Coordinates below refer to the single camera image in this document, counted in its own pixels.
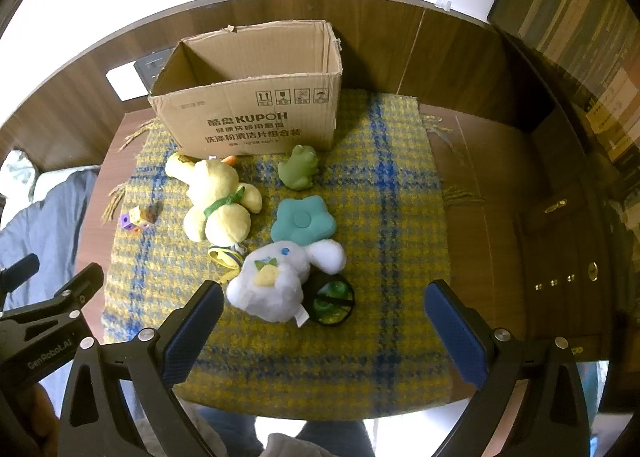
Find yellow blue striped toy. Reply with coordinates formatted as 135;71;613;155
207;243;248;283

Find yellow duck plush toy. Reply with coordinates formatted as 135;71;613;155
165;151;264;245

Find dark wall socket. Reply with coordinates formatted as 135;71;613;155
134;50;173;90

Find bookshelf with books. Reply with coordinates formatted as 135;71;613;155
487;0;640;173

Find green frog toy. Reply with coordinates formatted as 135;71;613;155
277;144;321;188

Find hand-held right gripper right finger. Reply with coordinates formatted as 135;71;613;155
424;279;593;457

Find white bunny plush toy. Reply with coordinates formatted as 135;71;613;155
226;238;347;328

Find blue grey cloth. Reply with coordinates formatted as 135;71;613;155
0;167;101;318

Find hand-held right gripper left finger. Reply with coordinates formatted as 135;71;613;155
59;279;226;457

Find person's legs in jeans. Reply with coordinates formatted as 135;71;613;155
195;404;376;457

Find teal star plush toy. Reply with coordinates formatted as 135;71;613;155
271;196;337;245

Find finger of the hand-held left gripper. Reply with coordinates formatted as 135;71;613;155
0;253;41;295
52;262;105;313

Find colourful cube block toy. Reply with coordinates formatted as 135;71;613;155
119;207;155;233

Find floral patterned cloth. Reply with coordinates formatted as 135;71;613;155
0;150;41;198

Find brown cardboard box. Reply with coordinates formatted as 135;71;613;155
147;20;345;158

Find white wall switch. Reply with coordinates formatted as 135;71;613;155
106;62;146;100

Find yellow blue plaid blanket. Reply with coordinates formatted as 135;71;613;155
102;87;453;420

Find wooden cabinet with brass handles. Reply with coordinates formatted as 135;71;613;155
515;157;621;338

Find black mesh ball toy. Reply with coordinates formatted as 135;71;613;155
302;272;357;327

